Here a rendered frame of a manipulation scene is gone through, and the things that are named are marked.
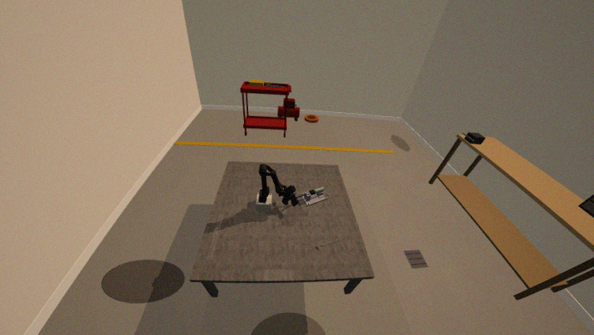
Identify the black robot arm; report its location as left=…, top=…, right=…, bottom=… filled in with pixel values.
left=258, top=164, right=296, bottom=205

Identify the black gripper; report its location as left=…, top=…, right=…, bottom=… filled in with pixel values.
left=286, top=193, right=299, bottom=206

